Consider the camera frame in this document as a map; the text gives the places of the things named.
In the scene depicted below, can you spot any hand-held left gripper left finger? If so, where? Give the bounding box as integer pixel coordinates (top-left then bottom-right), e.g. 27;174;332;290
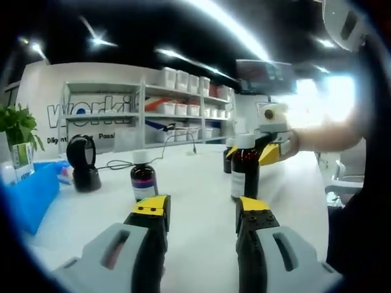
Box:
53;194;172;293

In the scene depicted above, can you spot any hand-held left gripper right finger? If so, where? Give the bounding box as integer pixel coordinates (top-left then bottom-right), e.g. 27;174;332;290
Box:
235;195;343;293

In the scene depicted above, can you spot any small dark medicine bottle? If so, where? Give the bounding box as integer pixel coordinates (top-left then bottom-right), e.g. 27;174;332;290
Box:
222;137;236;174

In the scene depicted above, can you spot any brown medicine bottle green label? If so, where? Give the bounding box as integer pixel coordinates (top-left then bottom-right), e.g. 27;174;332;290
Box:
230;134;260;202

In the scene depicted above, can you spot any brown medicine bottle purple label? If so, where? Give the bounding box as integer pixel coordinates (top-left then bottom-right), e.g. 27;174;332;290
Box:
130;151;159;204

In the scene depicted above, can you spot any white medicine box blue print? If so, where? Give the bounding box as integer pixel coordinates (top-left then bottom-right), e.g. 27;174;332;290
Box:
13;166;36;184

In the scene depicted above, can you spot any green medicine box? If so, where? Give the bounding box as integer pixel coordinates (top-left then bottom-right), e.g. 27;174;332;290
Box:
12;142;34;168

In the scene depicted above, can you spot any person's right hand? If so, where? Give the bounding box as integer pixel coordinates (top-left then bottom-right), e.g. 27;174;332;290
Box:
277;129;302;162

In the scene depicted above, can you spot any black barcode scanner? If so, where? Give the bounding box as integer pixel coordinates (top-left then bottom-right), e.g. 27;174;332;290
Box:
66;136;102;193

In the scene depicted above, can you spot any white chair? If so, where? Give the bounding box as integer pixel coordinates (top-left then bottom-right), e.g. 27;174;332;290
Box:
325;160;364;196

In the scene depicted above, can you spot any person's dark clothing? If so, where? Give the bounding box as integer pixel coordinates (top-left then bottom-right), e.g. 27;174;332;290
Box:
325;51;391;275

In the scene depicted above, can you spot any pink white small box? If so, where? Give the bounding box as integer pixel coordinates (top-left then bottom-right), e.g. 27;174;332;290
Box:
56;158;74;185

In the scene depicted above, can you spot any blue plastic bin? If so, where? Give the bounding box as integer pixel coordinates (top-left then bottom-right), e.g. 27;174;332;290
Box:
0;161;60;236

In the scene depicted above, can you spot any white table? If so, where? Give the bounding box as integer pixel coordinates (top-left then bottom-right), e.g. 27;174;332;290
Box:
1;143;334;293

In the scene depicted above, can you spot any grey metal shelf rack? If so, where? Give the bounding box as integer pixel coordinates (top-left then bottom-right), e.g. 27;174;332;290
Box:
60;76;238;149

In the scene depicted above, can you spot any green potted plant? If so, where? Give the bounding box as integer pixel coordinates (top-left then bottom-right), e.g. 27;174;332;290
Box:
0;103;45;153

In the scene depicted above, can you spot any black scanner cable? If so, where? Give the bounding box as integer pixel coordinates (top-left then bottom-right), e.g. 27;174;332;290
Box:
97;126;198;170

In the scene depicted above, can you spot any dark wall monitor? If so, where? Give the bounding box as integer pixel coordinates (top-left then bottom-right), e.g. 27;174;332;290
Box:
236;59;299;94

